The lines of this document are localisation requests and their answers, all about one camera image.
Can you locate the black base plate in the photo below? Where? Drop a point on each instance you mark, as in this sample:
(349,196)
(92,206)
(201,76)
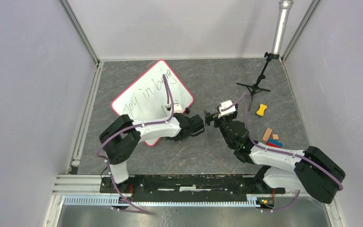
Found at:
(190,188)

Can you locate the small wooden cube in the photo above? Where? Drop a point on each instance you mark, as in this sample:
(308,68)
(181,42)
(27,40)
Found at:
(275,137)

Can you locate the pink framed whiteboard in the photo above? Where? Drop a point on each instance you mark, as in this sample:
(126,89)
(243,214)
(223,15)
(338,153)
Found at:
(145,99)

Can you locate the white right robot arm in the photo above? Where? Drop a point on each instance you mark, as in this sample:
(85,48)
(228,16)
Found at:
(309,170)

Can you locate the aluminium corner profile left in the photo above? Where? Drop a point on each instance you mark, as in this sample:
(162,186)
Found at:
(79,30)

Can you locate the red block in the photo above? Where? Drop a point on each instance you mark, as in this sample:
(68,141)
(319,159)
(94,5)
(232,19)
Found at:
(273,145)

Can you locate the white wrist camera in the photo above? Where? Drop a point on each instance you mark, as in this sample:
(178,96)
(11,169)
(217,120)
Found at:
(226,108)
(175,108)

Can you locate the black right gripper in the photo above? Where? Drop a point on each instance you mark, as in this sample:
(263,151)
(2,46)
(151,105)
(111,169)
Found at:
(210,117)

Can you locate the aluminium corner profile right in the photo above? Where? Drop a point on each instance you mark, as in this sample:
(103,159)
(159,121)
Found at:
(300,29)

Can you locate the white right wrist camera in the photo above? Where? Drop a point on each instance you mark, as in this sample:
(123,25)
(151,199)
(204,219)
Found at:
(226,108)

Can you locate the yellow bone-shaped eraser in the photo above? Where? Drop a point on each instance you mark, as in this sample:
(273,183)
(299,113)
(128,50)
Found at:
(261,110)

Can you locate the grey cable duct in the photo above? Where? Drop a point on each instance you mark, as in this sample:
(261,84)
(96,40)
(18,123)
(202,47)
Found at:
(118,201)

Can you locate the long wooden block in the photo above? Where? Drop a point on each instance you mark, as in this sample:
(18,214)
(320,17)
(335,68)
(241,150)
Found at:
(267,135)

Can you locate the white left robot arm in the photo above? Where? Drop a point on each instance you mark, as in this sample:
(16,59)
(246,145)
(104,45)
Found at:
(120,139)

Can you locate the aluminium corner profile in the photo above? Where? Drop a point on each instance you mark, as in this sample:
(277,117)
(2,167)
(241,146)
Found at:
(300,29)
(79,30)

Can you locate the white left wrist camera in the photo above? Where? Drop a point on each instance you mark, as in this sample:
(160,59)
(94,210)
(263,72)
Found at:
(175,108)

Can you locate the black tripod stand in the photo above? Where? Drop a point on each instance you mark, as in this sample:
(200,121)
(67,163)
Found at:
(254,88)

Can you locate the blue block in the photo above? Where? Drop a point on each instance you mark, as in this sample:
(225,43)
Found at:
(276,142)

